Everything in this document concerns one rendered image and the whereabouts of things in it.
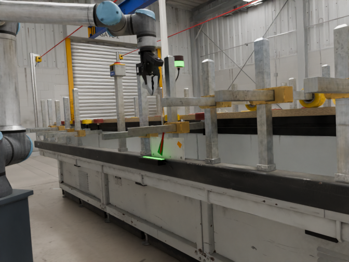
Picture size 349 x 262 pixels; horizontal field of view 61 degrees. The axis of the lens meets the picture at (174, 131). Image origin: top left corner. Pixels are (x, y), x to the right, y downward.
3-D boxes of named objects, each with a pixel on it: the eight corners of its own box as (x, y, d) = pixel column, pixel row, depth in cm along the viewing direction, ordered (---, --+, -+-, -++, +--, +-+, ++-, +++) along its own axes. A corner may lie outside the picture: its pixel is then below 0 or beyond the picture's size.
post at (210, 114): (213, 181, 116) (207, 58, 113) (207, 180, 119) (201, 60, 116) (219, 180, 118) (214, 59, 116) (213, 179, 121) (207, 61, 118)
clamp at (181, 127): (181, 133, 129) (180, 121, 128) (163, 133, 139) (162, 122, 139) (190, 132, 132) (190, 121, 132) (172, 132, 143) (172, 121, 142)
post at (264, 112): (268, 185, 96) (262, 36, 94) (259, 184, 99) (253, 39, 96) (274, 183, 98) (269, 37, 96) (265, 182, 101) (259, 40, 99)
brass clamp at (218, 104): (221, 107, 108) (220, 93, 108) (197, 109, 119) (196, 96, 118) (232, 106, 112) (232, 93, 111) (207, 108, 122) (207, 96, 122)
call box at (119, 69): (115, 76, 171) (114, 63, 170) (110, 78, 176) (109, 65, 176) (126, 77, 175) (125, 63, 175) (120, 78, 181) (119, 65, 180)
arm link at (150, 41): (160, 37, 134) (142, 35, 128) (161, 48, 134) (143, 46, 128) (149, 42, 141) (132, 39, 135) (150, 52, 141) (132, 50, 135)
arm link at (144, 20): (135, 15, 139) (156, 13, 138) (137, 42, 140) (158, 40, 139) (131, 8, 130) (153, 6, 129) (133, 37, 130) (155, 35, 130)
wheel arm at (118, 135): (104, 142, 137) (104, 132, 137) (101, 141, 140) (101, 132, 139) (177, 134, 164) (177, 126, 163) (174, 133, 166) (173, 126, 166)
